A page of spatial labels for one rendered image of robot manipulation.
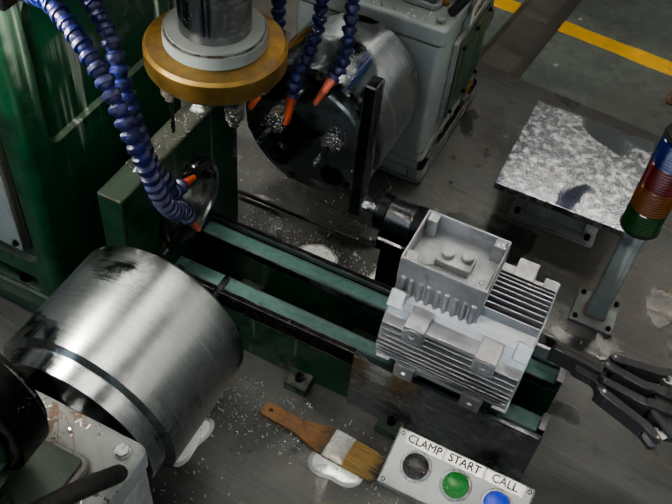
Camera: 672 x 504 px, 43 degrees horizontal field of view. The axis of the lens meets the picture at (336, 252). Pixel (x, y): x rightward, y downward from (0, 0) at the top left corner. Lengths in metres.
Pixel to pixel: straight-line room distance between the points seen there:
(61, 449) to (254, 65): 0.49
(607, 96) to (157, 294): 2.63
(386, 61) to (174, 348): 0.63
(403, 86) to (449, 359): 0.50
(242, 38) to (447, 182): 0.76
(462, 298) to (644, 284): 0.61
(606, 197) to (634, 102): 1.87
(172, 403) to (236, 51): 0.42
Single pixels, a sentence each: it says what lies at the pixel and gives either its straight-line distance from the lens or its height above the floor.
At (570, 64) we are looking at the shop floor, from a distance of 3.54.
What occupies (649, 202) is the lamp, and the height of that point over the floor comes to 1.10.
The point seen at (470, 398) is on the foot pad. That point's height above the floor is 0.98.
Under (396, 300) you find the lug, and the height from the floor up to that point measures 1.08.
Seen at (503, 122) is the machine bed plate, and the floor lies 0.80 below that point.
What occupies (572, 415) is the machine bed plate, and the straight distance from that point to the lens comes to 1.43.
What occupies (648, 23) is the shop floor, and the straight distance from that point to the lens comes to 3.93.
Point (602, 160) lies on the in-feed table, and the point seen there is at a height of 0.92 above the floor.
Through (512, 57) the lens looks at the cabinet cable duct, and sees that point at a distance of 3.44.
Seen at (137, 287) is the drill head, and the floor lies 1.16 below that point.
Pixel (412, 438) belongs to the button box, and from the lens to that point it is 1.03.
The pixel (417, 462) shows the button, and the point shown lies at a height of 1.07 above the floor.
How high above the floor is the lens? 1.97
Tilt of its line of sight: 49 degrees down
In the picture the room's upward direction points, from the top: 7 degrees clockwise
